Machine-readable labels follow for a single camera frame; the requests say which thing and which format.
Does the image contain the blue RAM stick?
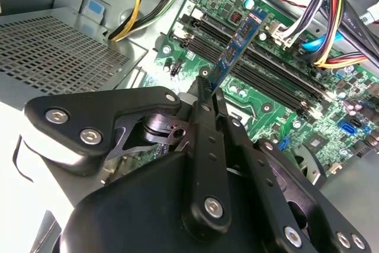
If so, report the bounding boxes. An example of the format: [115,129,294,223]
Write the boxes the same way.
[208,6,269,93]

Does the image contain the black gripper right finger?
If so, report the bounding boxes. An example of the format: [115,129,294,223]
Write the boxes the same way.
[214,89,373,253]

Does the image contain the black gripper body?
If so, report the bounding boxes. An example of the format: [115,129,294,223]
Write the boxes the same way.
[60,150,298,253]

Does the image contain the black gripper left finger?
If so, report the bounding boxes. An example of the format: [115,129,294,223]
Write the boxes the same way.
[24,76,234,244]

